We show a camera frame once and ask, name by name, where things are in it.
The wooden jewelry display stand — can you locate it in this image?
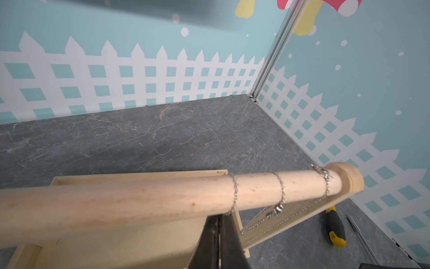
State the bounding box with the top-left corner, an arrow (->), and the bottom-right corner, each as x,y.
1,163 -> 365,269

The silver chain necklace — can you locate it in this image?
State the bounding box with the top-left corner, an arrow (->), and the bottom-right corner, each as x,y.
241,164 -> 333,248
240,171 -> 287,235
224,174 -> 240,216

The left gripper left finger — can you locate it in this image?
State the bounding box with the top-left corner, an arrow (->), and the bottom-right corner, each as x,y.
187,215 -> 220,269

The yellow handled screwdriver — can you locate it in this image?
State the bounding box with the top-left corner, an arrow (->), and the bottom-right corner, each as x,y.
326,206 -> 347,248

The thin metal rod tool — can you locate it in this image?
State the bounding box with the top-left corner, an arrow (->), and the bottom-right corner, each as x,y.
347,216 -> 382,266

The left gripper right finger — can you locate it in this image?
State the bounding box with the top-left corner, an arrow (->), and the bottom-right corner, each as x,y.
219,214 -> 251,269

